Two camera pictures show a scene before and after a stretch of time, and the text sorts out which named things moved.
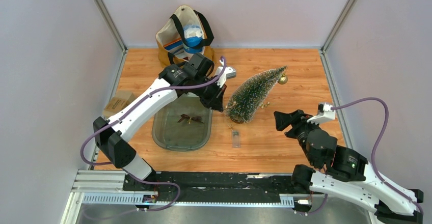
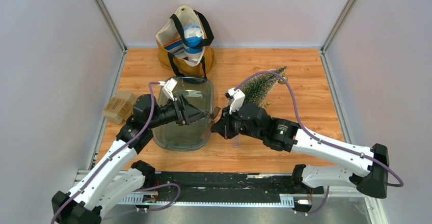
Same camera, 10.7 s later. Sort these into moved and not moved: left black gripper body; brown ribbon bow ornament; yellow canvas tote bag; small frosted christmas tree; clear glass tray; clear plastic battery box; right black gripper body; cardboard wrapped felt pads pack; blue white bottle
Moved: right black gripper body; brown ribbon bow ornament; left black gripper body
Not moved: yellow canvas tote bag; clear plastic battery box; small frosted christmas tree; clear glass tray; blue white bottle; cardboard wrapped felt pads pack
